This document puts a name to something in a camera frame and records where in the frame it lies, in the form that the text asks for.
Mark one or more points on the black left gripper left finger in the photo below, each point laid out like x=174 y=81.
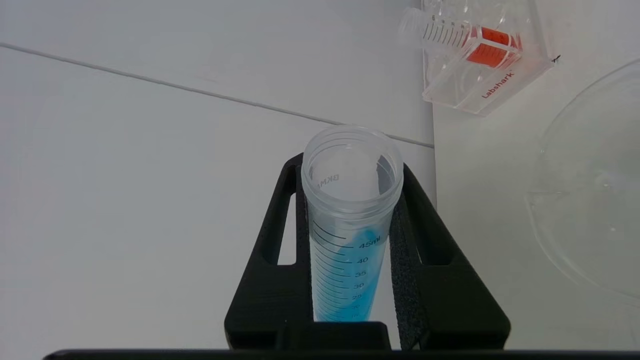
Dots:
x=270 y=295

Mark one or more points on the test tube with red pigment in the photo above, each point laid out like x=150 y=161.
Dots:
x=490 y=47

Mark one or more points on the test tube with blue pigment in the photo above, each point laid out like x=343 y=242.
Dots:
x=350 y=200

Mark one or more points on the clear acrylic test tube rack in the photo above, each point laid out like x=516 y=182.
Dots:
x=480 y=85

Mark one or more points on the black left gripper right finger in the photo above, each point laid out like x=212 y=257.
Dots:
x=445 y=295

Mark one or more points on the clear glass beaker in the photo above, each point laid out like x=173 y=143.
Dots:
x=595 y=200

